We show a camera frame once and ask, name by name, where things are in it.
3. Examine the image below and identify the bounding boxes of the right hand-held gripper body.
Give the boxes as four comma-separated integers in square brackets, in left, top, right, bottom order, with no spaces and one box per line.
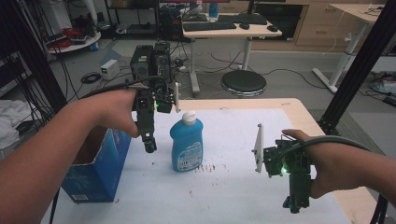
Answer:
[251,123,314,201]

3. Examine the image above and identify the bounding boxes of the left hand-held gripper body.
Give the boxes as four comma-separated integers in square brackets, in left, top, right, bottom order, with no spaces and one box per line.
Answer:
[130,78,182,138]

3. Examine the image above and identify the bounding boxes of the blue detergent bottle white cap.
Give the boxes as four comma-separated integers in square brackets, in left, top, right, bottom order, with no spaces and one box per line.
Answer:
[169,110,205,173]

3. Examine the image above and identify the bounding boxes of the blue cardboard box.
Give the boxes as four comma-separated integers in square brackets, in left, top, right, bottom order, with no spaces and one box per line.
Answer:
[60,125,134,204]

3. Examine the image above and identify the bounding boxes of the person's left hand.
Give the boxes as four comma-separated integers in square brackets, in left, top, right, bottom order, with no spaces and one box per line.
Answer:
[81,88,140,139]

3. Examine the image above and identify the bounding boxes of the person's right hand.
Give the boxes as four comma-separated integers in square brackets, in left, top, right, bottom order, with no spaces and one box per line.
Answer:
[281,128,372,200]

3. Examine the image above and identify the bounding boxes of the black computer tower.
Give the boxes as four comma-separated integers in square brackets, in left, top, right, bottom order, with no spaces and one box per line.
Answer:
[152,41,173,84]
[129,45,154,81]
[157,4,184,41]

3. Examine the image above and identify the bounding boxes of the white power supply box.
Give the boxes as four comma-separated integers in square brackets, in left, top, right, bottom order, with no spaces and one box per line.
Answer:
[100,59,120,81]

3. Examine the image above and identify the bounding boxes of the black metal shelf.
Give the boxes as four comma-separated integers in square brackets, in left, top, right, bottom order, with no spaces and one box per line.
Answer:
[104,0,160,35]

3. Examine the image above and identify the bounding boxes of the round white table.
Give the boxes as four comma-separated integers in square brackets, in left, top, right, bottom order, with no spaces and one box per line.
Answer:
[46,31,102,54]

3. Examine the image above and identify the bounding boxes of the black round stool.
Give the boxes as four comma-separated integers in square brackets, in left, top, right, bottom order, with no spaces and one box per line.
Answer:
[219,69,268,98]

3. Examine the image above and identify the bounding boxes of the black keyboard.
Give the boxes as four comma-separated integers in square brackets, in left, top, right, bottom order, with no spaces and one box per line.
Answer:
[182,21,237,33]
[218,13,269,26]

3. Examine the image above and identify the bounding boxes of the light wooden desk white legs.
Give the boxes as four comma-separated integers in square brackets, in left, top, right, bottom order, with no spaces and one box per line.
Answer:
[181,12,284,96]

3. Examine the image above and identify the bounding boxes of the blue drink bottle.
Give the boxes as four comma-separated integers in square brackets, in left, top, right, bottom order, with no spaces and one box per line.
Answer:
[208,2,219,19]

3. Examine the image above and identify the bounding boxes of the white cloth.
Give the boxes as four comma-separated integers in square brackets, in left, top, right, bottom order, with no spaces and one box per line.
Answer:
[0,99,32,150]

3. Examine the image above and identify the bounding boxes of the wooden cabinet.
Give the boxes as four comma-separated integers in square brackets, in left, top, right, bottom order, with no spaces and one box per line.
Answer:
[250,0,379,52]

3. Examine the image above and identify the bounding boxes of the white-legged wooden desk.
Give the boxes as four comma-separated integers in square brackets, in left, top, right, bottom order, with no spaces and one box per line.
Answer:
[312,3,389,94]

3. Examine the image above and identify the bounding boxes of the grey right gripper cable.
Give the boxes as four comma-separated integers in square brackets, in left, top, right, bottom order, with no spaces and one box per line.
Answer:
[275,134,373,163]

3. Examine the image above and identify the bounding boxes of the coiled black cable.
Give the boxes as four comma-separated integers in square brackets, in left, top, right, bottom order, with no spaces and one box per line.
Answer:
[80,71,103,85]

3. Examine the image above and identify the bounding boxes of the black cable bundle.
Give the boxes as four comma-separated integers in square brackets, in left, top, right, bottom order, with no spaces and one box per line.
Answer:
[369,194,389,224]

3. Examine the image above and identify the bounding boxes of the black floor cable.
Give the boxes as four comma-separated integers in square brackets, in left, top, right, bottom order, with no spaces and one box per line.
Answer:
[199,50,328,90]

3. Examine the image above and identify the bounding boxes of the red coiled cable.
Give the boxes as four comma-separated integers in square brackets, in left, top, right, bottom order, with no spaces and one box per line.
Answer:
[48,27,83,49]

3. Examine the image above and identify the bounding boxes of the black metal frame post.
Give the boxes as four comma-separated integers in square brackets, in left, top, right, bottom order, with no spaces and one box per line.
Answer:
[0,0,68,115]
[317,0,396,136]

